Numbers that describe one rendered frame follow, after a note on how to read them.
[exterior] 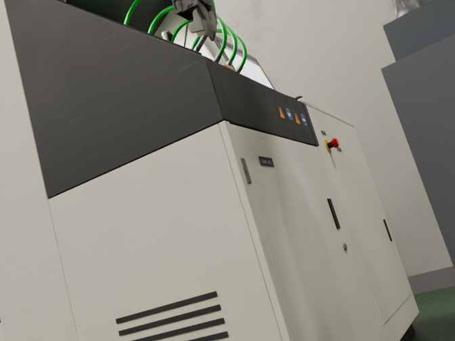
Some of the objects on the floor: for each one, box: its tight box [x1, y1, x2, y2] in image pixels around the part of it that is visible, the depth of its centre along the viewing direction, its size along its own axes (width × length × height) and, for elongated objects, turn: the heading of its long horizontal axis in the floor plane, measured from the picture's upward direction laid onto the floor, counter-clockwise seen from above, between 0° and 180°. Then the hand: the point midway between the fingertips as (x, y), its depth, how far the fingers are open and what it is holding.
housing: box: [0, 0, 79, 341], centre depth 208 cm, size 140×28×150 cm, turn 97°
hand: (213, 34), depth 133 cm, fingers closed
